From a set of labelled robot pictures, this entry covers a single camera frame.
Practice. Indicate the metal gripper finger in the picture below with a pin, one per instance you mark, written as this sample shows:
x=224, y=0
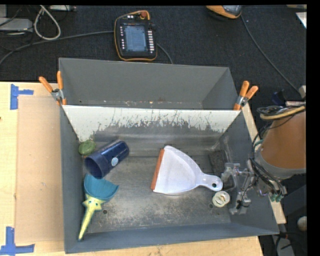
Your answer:
x=231, y=171
x=241, y=205

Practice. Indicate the black sponge block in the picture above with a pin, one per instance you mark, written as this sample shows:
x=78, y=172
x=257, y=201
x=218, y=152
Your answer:
x=217, y=161

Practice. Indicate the cream round knob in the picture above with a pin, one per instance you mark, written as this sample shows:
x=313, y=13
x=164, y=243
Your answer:
x=220, y=199

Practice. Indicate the white dustpan with orange edge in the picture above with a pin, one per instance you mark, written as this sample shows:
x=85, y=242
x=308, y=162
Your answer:
x=176, y=172

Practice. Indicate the grey metal bin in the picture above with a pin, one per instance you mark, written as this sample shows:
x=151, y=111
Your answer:
x=155, y=212

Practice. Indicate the dark blue cup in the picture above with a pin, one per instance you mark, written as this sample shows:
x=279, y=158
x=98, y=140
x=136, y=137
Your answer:
x=107, y=158

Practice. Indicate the green round stone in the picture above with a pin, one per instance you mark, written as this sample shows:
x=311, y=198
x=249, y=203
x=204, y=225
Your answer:
x=86, y=147

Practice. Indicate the pale brown cardboard board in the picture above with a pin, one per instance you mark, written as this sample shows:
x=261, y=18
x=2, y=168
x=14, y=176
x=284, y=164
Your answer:
x=37, y=162

